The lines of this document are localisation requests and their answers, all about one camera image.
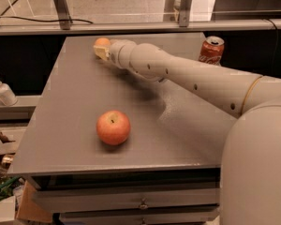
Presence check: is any red apple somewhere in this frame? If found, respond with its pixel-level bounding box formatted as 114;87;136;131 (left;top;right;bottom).
96;111;131;145

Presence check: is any red coca-cola can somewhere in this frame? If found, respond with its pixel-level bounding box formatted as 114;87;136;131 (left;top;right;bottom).
199;36;225;66

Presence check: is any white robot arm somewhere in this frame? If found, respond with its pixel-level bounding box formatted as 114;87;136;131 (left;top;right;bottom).
94;38;281;225

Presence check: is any white pump bottle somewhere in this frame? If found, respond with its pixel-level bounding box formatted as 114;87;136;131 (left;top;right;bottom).
0;81;18;106

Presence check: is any metal railing frame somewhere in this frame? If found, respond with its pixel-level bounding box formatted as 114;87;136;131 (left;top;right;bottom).
0;0;281;36

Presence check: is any upper drawer knob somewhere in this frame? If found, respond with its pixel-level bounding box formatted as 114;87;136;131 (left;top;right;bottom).
139;198;148;210

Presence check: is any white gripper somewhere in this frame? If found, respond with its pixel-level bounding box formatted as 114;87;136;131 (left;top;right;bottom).
94;39;137;68

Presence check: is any green hose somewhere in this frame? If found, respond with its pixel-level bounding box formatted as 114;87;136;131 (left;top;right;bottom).
0;175;22;195

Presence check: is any cardboard box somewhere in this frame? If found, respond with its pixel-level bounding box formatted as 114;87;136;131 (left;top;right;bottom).
16;181;52;223

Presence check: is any small orange fruit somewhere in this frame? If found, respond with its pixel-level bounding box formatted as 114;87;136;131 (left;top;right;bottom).
95;37;111;46

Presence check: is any black cable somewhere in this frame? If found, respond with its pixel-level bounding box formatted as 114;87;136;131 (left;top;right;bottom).
0;14;95;24

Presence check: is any grey drawer cabinet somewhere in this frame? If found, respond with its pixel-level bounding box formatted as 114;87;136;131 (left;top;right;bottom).
10;37;234;225

